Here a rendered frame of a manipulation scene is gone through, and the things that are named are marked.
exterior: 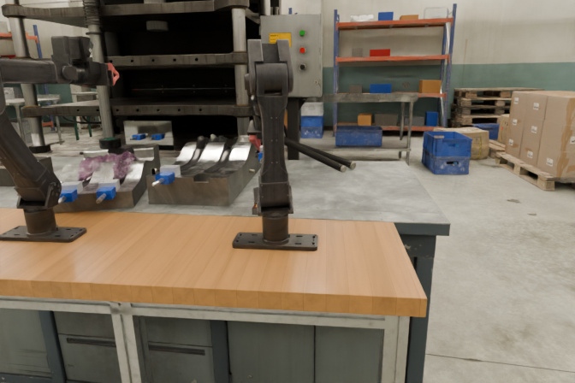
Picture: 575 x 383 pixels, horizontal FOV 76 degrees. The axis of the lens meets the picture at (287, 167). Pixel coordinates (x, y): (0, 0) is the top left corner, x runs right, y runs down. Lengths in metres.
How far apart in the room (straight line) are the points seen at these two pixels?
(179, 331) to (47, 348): 0.52
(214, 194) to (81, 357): 0.84
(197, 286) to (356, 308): 0.30
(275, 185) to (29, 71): 0.63
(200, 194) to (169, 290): 0.44
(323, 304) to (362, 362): 0.65
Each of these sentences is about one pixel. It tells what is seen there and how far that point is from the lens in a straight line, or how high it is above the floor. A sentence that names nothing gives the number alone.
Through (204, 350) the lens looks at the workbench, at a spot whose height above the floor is 0.26.
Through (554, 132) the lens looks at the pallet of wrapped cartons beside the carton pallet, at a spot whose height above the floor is 0.58.
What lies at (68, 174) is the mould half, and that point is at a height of 0.88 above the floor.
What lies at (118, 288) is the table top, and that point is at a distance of 0.82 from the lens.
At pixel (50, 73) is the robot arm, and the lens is 1.11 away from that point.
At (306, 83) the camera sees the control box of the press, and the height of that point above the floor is 1.14.
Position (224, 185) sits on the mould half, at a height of 0.87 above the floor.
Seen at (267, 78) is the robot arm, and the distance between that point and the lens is 0.79.
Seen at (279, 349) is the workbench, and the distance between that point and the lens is 1.35.
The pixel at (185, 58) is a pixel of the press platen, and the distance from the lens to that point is 1.98.
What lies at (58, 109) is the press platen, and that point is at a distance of 2.37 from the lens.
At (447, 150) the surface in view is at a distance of 4.66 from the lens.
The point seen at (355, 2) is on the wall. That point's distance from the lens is 7.84.
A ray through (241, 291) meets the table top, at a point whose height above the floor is 0.80.
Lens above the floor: 1.19
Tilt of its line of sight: 14 degrees down
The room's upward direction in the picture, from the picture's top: 1 degrees counter-clockwise
